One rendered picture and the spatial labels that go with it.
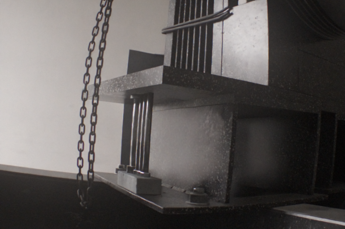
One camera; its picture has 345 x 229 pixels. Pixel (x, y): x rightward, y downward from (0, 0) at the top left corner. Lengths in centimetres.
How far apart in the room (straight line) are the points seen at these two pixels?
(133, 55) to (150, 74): 61
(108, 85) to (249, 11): 35
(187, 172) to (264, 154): 24
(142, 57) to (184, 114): 47
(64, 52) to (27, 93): 45
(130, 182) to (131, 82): 20
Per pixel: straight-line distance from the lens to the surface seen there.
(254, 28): 86
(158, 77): 66
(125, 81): 78
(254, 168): 103
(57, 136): 302
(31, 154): 300
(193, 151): 82
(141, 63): 131
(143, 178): 76
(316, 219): 65
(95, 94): 77
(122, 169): 112
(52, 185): 106
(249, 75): 85
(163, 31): 117
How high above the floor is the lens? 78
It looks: 5 degrees up
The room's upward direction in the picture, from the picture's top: 4 degrees clockwise
